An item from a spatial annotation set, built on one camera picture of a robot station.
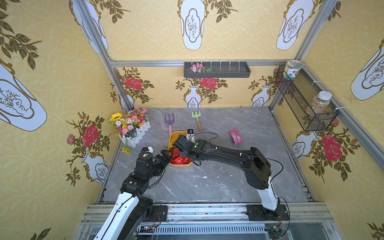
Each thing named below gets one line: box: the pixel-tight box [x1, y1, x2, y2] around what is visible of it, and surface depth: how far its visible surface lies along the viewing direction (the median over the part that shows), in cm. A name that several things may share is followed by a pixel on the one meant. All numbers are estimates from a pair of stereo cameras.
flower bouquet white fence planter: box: [109, 107, 151, 155], surface depth 94 cm
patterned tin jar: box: [283, 59, 303, 81], surface depth 87 cm
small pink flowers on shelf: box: [189, 62, 213, 73], surface depth 89 cm
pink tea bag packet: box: [229, 128, 243, 145], surface depth 102 cm
